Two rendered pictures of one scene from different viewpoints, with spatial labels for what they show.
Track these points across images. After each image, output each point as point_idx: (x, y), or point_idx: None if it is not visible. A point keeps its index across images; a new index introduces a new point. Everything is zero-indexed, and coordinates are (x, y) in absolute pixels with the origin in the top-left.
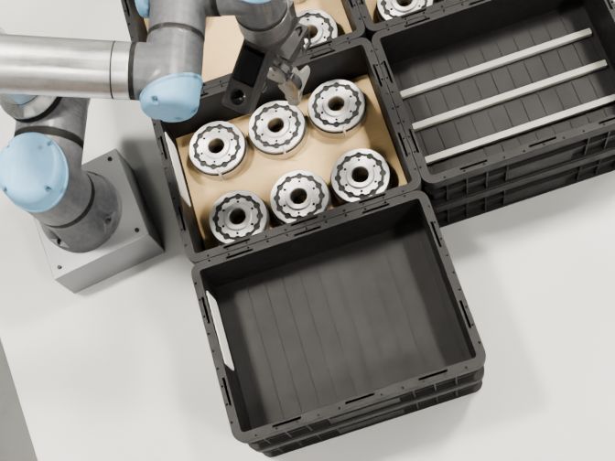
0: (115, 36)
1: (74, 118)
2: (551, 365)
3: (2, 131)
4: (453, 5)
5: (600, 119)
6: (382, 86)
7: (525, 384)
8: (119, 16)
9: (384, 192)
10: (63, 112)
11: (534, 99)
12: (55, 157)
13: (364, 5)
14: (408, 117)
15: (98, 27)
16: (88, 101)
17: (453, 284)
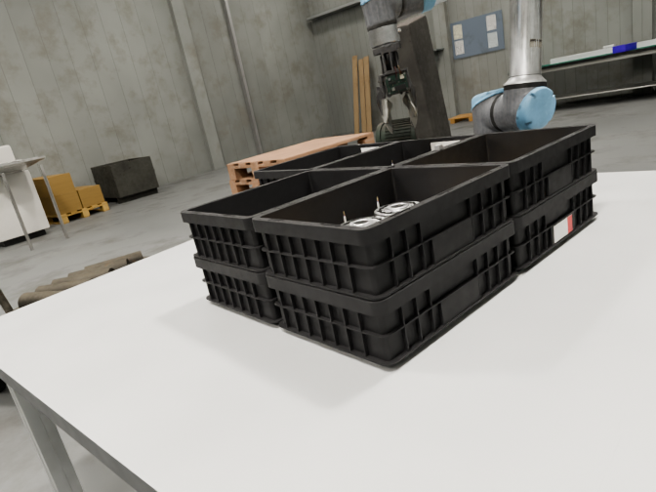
0: (626, 209)
1: (500, 105)
2: None
3: (610, 182)
4: (343, 184)
5: (219, 200)
6: (360, 167)
7: None
8: (642, 212)
9: (328, 164)
10: (503, 98)
11: None
12: (479, 94)
13: (406, 167)
14: (335, 170)
15: (645, 206)
16: (512, 117)
17: (276, 170)
